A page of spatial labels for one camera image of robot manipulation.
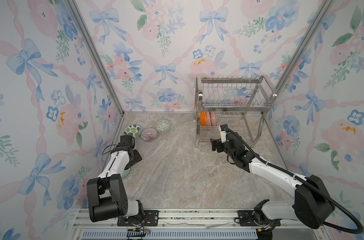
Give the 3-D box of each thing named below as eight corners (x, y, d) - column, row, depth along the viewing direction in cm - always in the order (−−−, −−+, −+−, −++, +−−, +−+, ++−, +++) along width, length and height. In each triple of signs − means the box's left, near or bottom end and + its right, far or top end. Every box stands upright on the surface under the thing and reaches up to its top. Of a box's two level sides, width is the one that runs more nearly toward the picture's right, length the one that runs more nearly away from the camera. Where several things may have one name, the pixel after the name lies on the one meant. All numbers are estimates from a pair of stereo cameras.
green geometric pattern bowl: (154, 132, 109) (153, 129, 106) (156, 122, 116) (155, 119, 113) (170, 132, 109) (170, 129, 107) (171, 122, 116) (171, 119, 113)
